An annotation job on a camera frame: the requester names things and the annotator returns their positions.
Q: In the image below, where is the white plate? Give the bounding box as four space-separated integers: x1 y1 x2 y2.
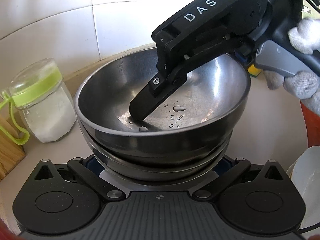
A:
287 146 319 228

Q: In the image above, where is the yellow green sponge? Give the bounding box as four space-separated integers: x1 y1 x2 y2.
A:
247 64 262 77

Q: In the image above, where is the white gloved right hand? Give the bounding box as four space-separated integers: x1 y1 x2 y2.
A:
262 17 320 117

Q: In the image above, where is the glass jar green lid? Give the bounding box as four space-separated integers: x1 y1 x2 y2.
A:
1 58 76 145

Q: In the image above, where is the small steel bowl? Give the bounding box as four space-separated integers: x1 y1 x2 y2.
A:
74 48 251 158

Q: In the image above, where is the large steel bowl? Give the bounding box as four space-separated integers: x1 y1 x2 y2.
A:
80 127 231 185

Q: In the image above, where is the wooden knife block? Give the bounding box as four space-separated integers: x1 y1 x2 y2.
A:
0 114 25 180

